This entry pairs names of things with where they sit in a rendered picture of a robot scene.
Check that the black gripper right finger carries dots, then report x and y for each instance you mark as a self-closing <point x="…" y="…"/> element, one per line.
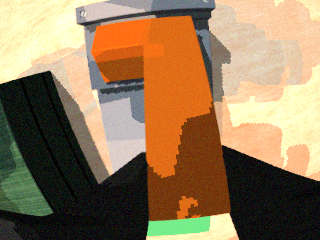
<point x="268" y="203"/>

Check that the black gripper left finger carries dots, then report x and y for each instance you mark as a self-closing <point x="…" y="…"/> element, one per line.
<point x="116" y="209"/>

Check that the orange l-shaped part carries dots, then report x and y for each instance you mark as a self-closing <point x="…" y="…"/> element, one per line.
<point x="186" y="173"/>

